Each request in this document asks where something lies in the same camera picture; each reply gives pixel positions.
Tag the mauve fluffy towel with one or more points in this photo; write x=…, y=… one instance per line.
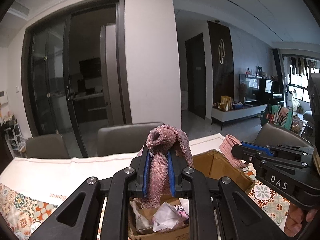
x=159, y=141

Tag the grey dining chair far left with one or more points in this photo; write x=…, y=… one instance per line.
x=50, y=146

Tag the white packets inside box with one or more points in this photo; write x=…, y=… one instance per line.
x=170, y=215

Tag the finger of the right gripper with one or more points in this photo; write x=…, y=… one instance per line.
x=264, y=149
x=246, y=154

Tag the grey dining chair far middle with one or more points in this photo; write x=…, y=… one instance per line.
x=123, y=138

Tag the small white shoe rack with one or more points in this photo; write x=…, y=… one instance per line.
x=13, y=135

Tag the white low tv cabinet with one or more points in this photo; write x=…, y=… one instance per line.
x=225, y=117

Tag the white intercom wall panel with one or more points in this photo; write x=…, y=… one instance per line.
x=3, y=97

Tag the grey dining chair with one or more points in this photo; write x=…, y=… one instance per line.
x=50, y=146
x=273, y=135
x=123, y=138

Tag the colourful clothes on rack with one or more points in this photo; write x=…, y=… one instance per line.
x=277, y=115

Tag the gold wall ornament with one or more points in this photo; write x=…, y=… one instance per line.
x=221, y=51

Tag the right human hand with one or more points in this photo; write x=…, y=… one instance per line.
x=295, y=217

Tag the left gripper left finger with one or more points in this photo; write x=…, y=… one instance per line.
x=138, y=187

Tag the grey dining chair right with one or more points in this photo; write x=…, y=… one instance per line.
x=273, y=135

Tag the patterned tile table runner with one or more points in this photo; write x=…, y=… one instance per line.
x=23, y=214

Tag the dark glass sliding door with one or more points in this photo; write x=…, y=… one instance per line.
x=74, y=76

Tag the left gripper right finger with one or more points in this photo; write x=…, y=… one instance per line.
x=177, y=169

